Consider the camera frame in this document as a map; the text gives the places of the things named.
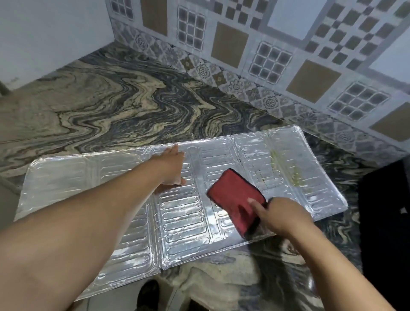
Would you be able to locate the person's left black sandal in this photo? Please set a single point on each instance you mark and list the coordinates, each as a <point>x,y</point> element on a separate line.
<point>147,294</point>

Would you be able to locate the person's right forearm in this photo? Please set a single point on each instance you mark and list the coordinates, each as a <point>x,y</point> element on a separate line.
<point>336,278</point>

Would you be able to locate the person's left forearm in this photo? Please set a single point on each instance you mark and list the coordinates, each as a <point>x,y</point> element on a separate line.
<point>70,243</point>

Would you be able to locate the black gas stove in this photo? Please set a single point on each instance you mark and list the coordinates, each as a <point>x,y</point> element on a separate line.
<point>384,240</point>

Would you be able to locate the aluminium foil splash guard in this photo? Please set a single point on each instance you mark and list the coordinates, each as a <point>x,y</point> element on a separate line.
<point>185,218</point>

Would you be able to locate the person's left hand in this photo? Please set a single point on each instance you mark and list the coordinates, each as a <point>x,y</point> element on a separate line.
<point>171,166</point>

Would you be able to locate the red cleaning cloth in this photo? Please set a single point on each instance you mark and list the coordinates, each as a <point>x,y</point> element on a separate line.
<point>233,198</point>

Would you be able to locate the person's right hand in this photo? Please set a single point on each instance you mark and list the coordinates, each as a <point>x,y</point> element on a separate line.
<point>282,216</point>

